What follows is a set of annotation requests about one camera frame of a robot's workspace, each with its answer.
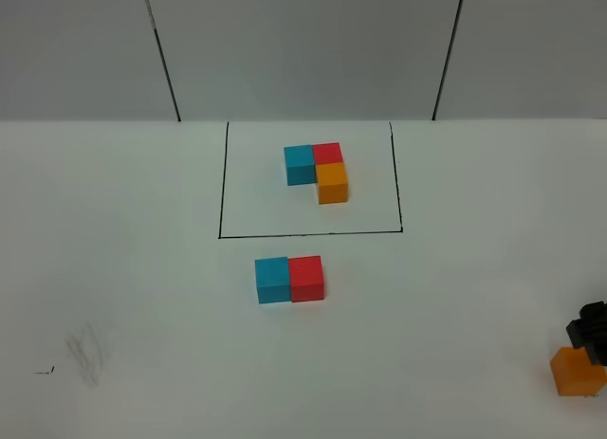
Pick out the blue template cube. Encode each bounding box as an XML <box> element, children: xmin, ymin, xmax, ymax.
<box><xmin>284</xmin><ymin>144</ymin><xmax>317</xmax><ymax>186</ymax></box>

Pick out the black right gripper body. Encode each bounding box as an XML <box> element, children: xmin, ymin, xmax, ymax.
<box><xmin>566</xmin><ymin>302</ymin><xmax>606</xmax><ymax>347</ymax></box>

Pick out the red template cube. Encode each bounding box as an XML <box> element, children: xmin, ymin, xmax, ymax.
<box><xmin>312</xmin><ymin>142</ymin><xmax>343</xmax><ymax>165</ymax></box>

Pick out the orange template cube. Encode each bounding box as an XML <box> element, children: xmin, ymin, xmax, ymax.
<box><xmin>316</xmin><ymin>162</ymin><xmax>349</xmax><ymax>205</ymax></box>

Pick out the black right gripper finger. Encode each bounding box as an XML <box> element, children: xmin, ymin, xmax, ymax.
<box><xmin>571</xmin><ymin>334</ymin><xmax>607</xmax><ymax>366</ymax></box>

